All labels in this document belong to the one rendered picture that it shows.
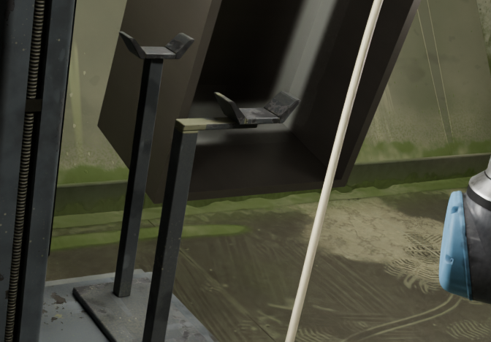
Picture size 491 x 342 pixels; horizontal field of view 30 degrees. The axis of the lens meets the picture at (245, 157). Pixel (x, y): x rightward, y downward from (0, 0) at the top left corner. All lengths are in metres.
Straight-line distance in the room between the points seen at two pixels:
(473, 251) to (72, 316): 0.56
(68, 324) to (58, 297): 0.06
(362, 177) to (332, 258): 0.67
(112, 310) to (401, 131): 2.85
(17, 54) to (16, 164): 0.10
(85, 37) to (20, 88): 2.35
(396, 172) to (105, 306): 2.80
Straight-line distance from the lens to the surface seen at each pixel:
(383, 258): 3.17
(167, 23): 2.11
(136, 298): 1.10
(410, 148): 3.84
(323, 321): 2.69
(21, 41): 0.79
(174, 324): 1.07
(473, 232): 1.32
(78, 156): 3.02
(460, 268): 1.32
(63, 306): 1.09
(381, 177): 3.74
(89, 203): 3.05
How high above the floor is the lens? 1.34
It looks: 20 degrees down
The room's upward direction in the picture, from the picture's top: 10 degrees clockwise
